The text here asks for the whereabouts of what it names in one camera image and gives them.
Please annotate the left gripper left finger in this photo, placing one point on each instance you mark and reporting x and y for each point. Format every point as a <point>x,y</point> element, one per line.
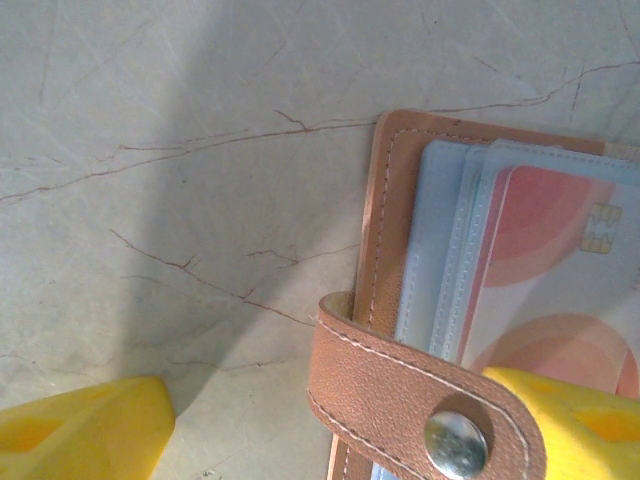
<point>75,435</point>

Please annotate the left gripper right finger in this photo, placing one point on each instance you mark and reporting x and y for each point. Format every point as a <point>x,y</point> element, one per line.
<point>600,440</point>

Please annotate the brown leather card holder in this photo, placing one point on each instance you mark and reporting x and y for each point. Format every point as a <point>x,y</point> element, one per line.
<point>380,390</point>

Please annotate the red circle credit card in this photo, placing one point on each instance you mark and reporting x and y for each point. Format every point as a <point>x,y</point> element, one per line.
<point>540,280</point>

